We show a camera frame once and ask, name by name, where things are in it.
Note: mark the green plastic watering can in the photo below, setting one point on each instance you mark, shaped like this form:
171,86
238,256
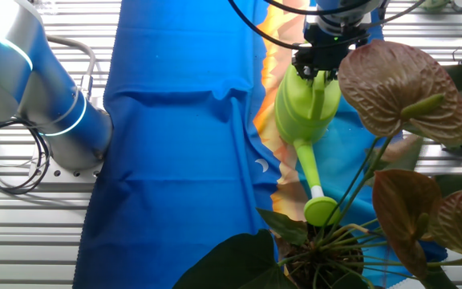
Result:
303,112

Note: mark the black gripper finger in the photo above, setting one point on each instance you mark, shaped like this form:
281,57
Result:
328,73
305,70

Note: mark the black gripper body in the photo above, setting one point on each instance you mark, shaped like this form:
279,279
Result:
323,50

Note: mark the blue printed cloth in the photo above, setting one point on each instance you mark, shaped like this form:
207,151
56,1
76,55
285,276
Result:
175,120

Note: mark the potted anthurium plant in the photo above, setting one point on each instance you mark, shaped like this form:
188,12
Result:
395,88

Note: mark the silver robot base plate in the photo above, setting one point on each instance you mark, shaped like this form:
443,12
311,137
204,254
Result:
74,173

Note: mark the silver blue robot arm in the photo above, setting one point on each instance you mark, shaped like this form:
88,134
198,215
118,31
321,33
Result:
54,100

